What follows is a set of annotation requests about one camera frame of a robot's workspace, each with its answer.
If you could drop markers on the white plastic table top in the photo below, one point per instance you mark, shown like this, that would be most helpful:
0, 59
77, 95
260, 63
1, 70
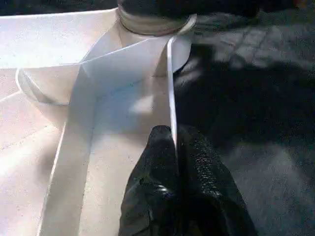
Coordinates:
49, 49

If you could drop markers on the black work mat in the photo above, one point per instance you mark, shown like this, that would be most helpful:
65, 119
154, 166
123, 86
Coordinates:
246, 98

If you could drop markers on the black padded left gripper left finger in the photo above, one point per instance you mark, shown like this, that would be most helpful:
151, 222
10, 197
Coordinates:
152, 184

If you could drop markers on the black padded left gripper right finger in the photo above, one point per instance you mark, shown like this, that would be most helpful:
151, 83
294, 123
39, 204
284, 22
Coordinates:
211, 196

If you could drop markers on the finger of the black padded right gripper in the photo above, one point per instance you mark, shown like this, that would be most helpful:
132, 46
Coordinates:
184, 7

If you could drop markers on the white plastic table leg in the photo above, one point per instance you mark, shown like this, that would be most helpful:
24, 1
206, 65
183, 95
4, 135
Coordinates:
152, 24

